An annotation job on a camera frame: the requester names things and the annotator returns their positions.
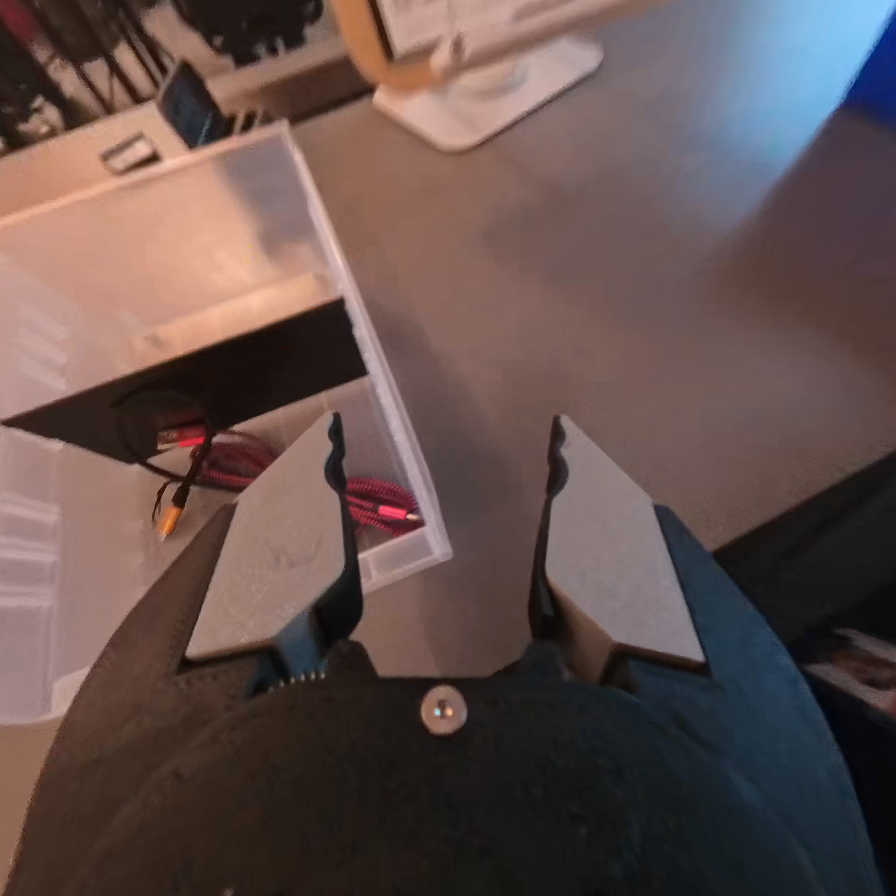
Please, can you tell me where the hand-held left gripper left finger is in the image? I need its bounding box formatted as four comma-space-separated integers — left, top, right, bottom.
182, 412, 366, 662

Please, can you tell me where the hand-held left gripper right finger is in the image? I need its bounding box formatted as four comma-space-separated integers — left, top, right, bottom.
528, 414, 708, 686

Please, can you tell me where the red braided USB cable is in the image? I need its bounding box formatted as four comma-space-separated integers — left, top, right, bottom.
199, 430, 424, 540

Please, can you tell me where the black USB cable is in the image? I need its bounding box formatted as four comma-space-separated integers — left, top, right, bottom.
112, 388, 214, 540

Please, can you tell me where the clear plastic bin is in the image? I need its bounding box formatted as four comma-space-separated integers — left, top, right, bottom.
0, 119, 455, 725

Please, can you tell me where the black bin divider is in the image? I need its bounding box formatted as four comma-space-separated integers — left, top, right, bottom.
0, 297, 371, 466

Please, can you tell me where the person's dark clothed body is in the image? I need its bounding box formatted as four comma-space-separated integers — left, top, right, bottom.
710, 455, 896, 896

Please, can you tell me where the small black silver block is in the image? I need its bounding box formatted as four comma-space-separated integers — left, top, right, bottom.
101, 133, 162, 175

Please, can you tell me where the white stand base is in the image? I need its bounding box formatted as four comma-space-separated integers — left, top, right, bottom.
373, 35, 604, 154

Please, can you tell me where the wooden display board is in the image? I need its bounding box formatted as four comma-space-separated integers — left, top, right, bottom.
329, 0, 631, 92

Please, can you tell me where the black office chair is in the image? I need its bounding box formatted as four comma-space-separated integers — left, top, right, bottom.
175, 0, 323, 67
0, 0, 169, 148

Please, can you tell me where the printed instruction sheet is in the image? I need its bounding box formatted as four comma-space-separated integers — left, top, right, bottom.
374, 0, 533, 57

